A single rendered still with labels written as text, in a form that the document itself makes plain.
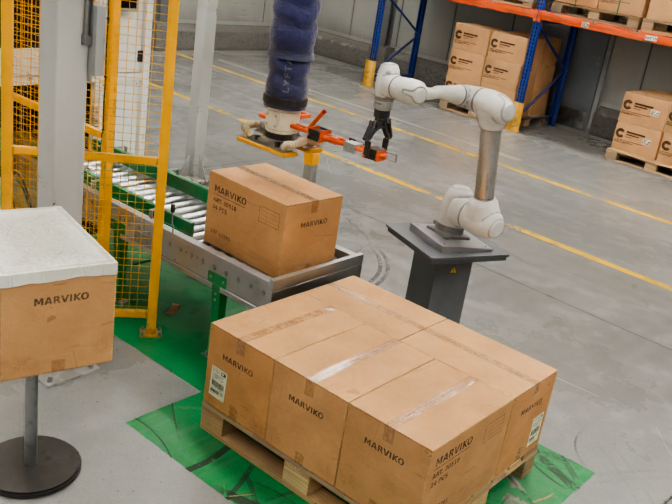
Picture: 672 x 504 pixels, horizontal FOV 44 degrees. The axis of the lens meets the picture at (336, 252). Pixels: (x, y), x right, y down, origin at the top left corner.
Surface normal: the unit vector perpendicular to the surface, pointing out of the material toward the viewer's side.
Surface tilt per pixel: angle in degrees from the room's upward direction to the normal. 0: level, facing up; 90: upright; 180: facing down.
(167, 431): 0
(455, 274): 90
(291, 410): 90
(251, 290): 90
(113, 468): 0
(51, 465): 0
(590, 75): 90
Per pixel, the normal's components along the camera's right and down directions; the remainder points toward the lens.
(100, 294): 0.58, 0.37
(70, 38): 0.75, 0.34
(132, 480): 0.15, -0.92
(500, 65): -0.70, 0.08
